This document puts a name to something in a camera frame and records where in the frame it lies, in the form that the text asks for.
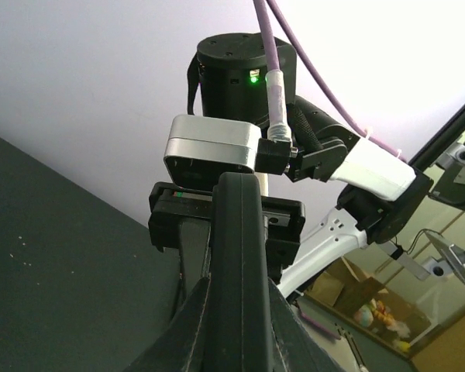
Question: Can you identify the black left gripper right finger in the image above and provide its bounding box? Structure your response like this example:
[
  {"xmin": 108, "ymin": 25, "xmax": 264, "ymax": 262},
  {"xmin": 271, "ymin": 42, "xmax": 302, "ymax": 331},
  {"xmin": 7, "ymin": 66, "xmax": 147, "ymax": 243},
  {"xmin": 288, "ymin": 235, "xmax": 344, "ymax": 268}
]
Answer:
[{"xmin": 268, "ymin": 279, "xmax": 344, "ymax": 372}]

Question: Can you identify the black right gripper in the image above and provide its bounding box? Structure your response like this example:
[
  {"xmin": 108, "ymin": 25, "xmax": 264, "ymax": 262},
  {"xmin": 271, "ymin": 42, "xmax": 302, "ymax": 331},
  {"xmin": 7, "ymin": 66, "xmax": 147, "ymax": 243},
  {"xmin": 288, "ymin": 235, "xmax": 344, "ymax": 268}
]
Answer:
[{"xmin": 146, "ymin": 181, "xmax": 306, "ymax": 284}]

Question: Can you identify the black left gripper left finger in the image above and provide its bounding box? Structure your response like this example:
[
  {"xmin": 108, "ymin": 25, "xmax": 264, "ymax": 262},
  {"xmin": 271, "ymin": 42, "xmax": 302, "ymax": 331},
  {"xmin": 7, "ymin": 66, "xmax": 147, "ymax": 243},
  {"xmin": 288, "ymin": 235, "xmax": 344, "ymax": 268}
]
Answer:
[{"xmin": 126, "ymin": 277, "xmax": 210, "ymax": 371}]

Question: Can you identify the black bare phone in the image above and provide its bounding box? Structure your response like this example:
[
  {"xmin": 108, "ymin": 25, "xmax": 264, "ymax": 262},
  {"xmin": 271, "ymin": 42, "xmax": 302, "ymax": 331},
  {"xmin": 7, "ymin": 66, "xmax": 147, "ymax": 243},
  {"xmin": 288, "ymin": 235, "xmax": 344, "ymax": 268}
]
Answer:
[{"xmin": 203, "ymin": 173, "xmax": 274, "ymax": 371}]

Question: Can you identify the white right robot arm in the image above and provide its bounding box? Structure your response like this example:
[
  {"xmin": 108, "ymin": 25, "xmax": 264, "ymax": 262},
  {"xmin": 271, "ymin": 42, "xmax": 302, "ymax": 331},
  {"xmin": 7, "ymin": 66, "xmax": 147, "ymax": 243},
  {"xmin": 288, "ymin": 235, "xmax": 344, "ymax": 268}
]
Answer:
[{"xmin": 149, "ymin": 33, "xmax": 432, "ymax": 297}]

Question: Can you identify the cardboard box with toys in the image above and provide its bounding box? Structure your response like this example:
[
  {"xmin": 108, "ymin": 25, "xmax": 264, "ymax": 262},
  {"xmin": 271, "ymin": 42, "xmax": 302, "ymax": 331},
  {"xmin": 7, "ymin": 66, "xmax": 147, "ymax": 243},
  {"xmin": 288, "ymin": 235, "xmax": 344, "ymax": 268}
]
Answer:
[{"xmin": 304, "ymin": 258, "xmax": 431, "ymax": 353}]

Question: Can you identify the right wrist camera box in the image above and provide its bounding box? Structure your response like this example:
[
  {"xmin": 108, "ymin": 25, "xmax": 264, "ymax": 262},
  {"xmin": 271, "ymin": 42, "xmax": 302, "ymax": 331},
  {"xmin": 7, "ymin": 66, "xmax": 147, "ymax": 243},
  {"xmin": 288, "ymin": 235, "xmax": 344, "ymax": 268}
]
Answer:
[{"xmin": 164, "ymin": 115, "xmax": 262, "ymax": 191}]

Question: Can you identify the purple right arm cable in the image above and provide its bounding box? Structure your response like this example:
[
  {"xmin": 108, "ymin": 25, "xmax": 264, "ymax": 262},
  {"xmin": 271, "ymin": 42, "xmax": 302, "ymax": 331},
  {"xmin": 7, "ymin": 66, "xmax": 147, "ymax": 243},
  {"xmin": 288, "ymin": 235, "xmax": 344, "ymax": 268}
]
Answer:
[{"xmin": 252, "ymin": 0, "xmax": 408, "ymax": 164}]

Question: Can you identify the right black frame post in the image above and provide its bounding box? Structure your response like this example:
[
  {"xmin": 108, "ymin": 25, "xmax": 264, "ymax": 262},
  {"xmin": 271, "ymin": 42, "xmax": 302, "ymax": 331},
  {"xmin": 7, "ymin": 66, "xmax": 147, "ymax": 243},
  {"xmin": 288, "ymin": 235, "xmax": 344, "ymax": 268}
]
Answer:
[{"xmin": 409, "ymin": 104, "xmax": 465, "ymax": 171}]

